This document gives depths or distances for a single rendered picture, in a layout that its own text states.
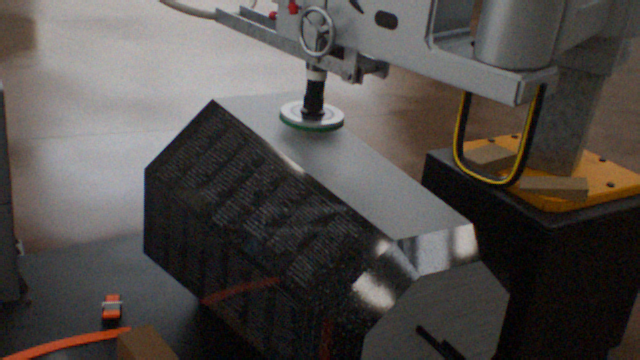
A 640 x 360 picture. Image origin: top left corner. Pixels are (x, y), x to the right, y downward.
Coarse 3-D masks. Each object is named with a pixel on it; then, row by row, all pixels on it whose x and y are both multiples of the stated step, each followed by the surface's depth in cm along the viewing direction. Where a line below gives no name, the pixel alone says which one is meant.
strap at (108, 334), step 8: (120, 328) 274; (128, 328) 275; (80, 336) 268; (88, 336) 269; (96, 336) 269; (104, 336) 269; (112, 336) 270; (48, 344) 263; (56, 344) 263; (64, 344) 263; (72, 344) 264; (24, 352) 258; (32, 352) 258; (40, 352) 259; (48, 352) 259
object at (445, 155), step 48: (432, 192) 271; (480, 192) 250; (528, 240) 236; (576, 240) 238; (624, 240) 253; (528, 288) 239; (576, 288) 250; (624, 288) 268; (528, 336) 247; (576, 336) 264
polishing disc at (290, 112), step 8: (288, 104) 251; (296, 104) 252; (288, 112) 244; (296, 112) 245; (328, 112) 248; (336, 112) 249; (288, 120) 240; (296, 120) 238; (304, 120) 239; (312, 120) 240; (320, 120) 241; (328, 120) 241; (336, 120) 242
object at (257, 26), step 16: (224, 16) 257; (256, 16) 262; (240, 32) 253; (256, 32) 247; (272, 32) 242; (288, 48) 238; (320, 64) 230; (336, 64) 225; (368, 64) 231; (384, 64) 227
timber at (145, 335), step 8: (136, 328) 257; (144, 328) 257; (152, 328) 258; (120, 336) 252; (128, 336) 253; (136, 336) 253; (144, 336) 254; (152, 336) 254; (160, 336) 255; (120, 344) 253; (128, 344) 249; (136, 344) 250; (144, 344) 250; (152, 344) 250; (160, 344) 251; (120, 352) 254; (128, 352) 248; (136, 352) 246; (144, 352) 246; (152, 352) 247; (160, 352) 247; (168, 352) 248
